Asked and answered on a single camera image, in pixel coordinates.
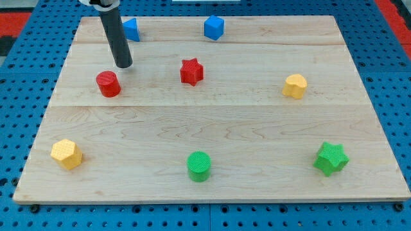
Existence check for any white rod mount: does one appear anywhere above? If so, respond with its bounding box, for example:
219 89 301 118
78 0 120 12

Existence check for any red cylinder block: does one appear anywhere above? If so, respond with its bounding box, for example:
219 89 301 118
96 71 121 98

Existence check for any green cylinder block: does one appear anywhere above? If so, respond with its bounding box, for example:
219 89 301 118
187 151 211 182

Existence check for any yellow hexagon block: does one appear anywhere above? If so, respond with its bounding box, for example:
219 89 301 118
50 139 83 170

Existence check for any blue triangle block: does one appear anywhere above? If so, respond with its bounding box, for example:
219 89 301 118
123 18 140 42

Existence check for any blue cube block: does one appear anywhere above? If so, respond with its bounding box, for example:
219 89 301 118
204 15 225 40

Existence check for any green star block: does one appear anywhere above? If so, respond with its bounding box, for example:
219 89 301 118
313 142 350 176

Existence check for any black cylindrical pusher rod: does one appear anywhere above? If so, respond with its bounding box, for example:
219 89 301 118
100 7 133 69

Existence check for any red star block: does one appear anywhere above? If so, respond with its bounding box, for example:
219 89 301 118
180 58 204 87

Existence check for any yellow heart block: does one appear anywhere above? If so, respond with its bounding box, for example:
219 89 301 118
282 74 308 99

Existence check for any wooden board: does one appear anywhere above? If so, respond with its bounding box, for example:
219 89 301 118
13 15 410 205

